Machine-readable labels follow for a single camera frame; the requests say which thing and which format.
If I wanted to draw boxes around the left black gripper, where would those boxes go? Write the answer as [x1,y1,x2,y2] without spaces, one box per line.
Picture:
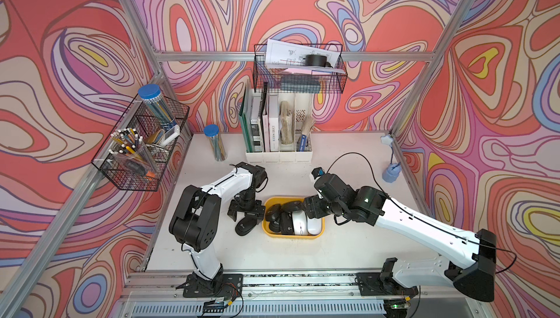
[229,190,266,222]

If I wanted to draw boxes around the silver mouse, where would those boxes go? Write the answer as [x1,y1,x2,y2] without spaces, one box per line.
[292,210,309,236]
[306,218,323,236]

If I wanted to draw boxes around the black mouse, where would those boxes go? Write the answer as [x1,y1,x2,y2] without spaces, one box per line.
[280,212,295,235]
[265,204,282,223]
[269,220,281,233]
[281,201,303,212]
[235,216,259,236]

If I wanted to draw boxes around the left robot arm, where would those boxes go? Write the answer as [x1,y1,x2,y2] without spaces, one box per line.
[169,162,268,298]

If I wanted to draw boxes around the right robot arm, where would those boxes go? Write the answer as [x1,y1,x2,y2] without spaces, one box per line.
[303,167,497,302]

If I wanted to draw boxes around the yellow plastic storage tray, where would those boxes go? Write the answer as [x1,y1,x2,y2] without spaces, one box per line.
[262,196,325,239]

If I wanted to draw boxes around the small blue desk lamp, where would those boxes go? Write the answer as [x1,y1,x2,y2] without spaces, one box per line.
[381,134,402,183]

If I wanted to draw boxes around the blue lid pencil tube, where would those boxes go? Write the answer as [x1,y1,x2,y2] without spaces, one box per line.
[204,124,226,161]

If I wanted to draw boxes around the white file organizer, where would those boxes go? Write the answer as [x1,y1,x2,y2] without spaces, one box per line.
[246,90,313,164]

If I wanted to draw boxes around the green book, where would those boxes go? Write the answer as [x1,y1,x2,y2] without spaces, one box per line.
[239,83,254,153]

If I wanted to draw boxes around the white book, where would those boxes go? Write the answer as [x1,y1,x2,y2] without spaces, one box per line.
[268,94,280,152]

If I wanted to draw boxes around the clear pen cup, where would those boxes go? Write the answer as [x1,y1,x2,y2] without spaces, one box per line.
[109,128,160,179]

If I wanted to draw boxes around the black tape roll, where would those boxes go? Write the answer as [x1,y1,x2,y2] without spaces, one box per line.
[304,54,331,67]

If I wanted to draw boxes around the blue lid tube in basket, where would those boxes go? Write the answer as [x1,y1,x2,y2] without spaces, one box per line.
[138,83,176,131]

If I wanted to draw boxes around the white paper sheets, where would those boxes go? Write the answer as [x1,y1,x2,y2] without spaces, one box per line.
[264,40,346,74]

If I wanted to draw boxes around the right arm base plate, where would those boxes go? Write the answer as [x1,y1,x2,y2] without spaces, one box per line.
[354,272,419,298]

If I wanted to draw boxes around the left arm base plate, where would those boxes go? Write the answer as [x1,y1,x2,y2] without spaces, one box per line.
[182,274,244,298]

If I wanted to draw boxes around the black wire basket left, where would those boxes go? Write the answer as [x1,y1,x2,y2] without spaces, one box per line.
[91,97,190,191]

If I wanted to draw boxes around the black wire basket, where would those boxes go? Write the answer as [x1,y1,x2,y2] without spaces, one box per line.
[252,42,348,94]
[91,97,190,191]

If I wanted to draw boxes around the black wire basket back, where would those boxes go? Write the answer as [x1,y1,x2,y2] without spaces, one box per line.
[252,42,348,94]

